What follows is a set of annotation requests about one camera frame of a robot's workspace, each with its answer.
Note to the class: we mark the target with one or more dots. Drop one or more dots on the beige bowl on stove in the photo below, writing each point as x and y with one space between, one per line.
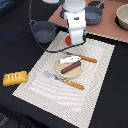
122 15

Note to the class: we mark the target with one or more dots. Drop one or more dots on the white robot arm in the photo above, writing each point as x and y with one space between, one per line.
74 15

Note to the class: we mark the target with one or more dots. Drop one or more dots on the brown toy stove top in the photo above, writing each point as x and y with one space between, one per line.
106 28

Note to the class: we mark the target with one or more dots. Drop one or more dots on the grey saucepan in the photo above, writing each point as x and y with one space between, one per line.
93 12

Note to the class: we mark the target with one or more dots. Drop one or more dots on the yellow bread loaf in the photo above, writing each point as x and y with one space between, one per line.
15 78

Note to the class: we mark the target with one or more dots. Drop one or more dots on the knife with orange handle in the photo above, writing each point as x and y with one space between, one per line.
82 57

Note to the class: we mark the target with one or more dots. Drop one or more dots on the white blue fish toy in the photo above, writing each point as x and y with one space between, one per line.
70 59

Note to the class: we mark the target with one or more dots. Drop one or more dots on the red tomato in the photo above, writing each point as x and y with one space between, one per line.
68 40

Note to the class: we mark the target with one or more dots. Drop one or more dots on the brown sausage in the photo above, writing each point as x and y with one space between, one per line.
72 66

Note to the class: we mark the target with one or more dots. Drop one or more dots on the fork with orange handle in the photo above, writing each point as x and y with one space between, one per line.
71 83

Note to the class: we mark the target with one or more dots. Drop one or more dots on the beige woven placemat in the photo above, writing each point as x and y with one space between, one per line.
68 103

